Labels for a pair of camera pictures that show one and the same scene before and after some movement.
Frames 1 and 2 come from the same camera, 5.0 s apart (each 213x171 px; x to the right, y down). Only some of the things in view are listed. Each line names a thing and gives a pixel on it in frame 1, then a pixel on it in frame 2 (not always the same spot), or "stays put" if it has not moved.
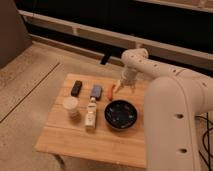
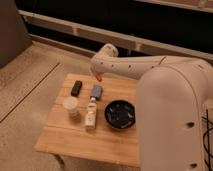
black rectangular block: (76, 88) stays put
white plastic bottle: (90, 117) stays put
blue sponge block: (96, 92) stays put
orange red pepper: (110, 92) → (99, 78)
